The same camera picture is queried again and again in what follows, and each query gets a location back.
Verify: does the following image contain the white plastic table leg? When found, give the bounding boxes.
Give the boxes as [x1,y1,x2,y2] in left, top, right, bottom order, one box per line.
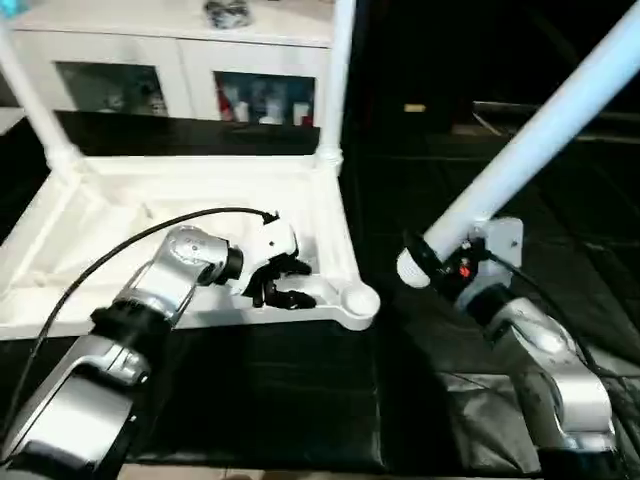
[314,0,357,167]
[0,25,84,177]
[396,8,640,290]

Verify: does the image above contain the white plastic table top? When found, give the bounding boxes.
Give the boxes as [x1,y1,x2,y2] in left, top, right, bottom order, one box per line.
[0,150,382,342]

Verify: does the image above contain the black work mat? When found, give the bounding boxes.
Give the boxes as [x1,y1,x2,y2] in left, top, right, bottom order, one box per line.
[0,110,640,473]

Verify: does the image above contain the long black bar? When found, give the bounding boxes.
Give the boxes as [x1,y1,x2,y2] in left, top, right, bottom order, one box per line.
[472,100,571,126]

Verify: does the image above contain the large black cabinet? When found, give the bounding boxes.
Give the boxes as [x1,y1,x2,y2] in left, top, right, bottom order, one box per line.
[332,0,640,126]

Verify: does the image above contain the small dark figurines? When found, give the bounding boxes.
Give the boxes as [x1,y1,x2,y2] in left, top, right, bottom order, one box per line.
[90,85,166,113]

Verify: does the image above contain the white glass-door cabinet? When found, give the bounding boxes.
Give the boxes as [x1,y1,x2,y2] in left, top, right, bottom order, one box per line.
[0,0,337,131]

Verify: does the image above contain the small grey metal object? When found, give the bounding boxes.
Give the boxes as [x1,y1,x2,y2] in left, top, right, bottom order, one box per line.
[204,0,253,29]

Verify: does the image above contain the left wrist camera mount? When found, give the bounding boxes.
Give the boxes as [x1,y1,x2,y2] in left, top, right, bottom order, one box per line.
[234,212,302,297]

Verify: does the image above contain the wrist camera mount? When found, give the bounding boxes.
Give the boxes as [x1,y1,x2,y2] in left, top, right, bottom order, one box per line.
[234,212,302,297]
[464,217,525,301]

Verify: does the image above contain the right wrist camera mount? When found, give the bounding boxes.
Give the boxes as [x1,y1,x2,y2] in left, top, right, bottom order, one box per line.
[464,217,525,301]

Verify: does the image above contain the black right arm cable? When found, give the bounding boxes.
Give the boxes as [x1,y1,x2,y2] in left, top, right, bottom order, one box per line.
[480,250,640,391]

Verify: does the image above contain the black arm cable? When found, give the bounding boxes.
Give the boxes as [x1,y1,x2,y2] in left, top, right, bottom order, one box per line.
[0,207,280,446]
[480,250,640,391]

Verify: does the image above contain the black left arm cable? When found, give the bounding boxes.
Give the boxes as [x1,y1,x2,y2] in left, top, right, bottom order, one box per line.
[0,207,280,446]

